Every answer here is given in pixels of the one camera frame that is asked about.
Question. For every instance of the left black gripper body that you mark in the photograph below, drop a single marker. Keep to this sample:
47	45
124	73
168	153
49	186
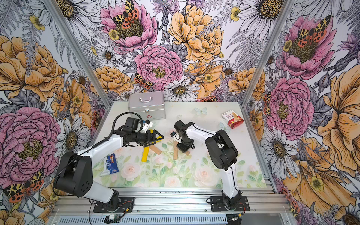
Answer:
140	137

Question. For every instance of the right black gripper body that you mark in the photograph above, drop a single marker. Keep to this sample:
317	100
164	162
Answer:
185	144

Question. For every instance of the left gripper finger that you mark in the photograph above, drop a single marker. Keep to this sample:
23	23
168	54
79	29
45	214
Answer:
150	142
156	135

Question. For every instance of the wooden block diagonal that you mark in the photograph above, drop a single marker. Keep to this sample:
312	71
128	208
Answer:
175	154

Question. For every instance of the yellow short block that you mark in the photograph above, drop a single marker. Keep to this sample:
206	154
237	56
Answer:
145	154

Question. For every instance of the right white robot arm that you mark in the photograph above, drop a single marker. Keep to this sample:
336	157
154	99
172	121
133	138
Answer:
222	152

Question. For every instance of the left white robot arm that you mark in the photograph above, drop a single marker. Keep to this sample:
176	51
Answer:
75	176

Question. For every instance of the silver metal case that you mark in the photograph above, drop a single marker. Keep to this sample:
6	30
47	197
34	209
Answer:
149	105

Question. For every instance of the blue card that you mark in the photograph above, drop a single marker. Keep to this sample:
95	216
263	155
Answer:
110	165

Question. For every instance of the red white snack box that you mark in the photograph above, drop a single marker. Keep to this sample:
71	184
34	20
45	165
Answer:
232	119

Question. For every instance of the small green circuit board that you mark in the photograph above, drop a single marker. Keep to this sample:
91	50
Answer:
112	219

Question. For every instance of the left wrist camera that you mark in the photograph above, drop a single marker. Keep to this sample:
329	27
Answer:
133	124

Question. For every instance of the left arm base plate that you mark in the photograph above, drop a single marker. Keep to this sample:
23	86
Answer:
121	205

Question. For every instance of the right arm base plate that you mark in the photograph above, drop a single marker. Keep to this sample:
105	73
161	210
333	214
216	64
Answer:
224	204

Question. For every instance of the aluminium front rail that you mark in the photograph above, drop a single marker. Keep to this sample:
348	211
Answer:
161	200

